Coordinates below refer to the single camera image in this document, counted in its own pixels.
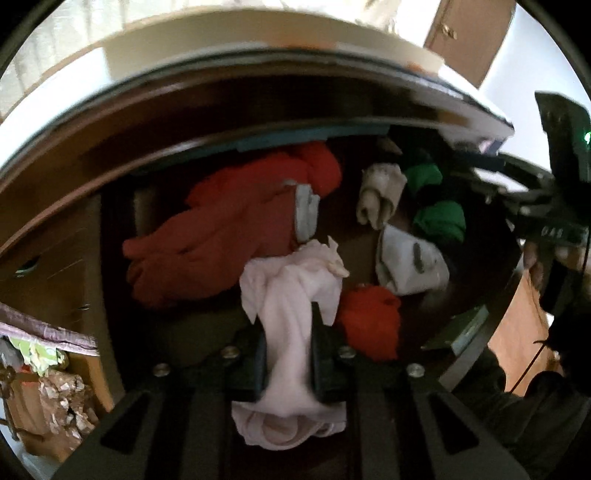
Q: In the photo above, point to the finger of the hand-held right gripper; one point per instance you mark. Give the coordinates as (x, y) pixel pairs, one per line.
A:
(512, 201)
(498, 164)

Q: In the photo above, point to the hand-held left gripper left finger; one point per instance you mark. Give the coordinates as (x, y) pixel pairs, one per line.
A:
(254, 364)

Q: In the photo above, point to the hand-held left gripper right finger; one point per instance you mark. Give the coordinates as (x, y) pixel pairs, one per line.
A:
(323, 360)

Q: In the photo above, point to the small red underwear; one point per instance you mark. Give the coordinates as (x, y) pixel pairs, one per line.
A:
(369, 323)

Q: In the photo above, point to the green and black underwear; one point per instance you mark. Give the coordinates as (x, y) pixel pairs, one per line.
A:
(438, 217)

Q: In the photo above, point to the cream underwear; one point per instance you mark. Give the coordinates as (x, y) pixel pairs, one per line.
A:
(381, 191)

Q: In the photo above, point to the white underwear dark print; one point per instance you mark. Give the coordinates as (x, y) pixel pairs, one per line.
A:
(397, 258)

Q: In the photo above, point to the maroon underwear grey waistband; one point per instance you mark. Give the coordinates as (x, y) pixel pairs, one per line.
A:
(217, 230)

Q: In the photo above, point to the person's right forearm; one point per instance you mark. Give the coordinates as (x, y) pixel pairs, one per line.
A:
(531, 415)

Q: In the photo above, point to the person's right hand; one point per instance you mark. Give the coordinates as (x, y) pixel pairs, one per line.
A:
(533, 263)

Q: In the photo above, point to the brown wooden door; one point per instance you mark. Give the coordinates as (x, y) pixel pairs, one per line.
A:
(466, 37)

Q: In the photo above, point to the green flat box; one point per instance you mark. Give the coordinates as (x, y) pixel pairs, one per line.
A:
(461, 332)

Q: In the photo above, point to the brass door knob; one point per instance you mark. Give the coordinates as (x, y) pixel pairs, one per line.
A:
(448, 31)

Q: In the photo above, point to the dark wooden desk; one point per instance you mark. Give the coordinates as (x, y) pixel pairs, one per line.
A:
(184, 106)

